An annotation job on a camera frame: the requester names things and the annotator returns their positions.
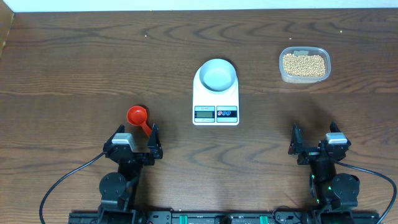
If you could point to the red plastic measuring scoop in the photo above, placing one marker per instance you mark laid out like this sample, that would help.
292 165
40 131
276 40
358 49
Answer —
137 116

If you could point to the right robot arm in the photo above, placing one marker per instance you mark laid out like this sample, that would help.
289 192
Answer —
336 193

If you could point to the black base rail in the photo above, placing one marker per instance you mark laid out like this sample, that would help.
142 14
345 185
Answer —
168 217

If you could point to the grey round bowl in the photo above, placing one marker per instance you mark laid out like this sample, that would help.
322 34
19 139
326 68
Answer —
217 75

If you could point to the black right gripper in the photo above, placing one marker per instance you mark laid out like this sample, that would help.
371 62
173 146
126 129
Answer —
295 147

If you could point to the clear plastic container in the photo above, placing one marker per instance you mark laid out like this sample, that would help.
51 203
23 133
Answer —
304 51

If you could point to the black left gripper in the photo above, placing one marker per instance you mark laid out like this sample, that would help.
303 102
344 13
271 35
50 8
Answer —
155 150

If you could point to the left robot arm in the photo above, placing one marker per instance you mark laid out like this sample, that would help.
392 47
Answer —
118 189

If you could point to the white digital kitchen scale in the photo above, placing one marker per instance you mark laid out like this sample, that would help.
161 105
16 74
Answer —
215 108

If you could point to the pile of soybeans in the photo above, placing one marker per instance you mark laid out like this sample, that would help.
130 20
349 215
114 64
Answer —
304 65

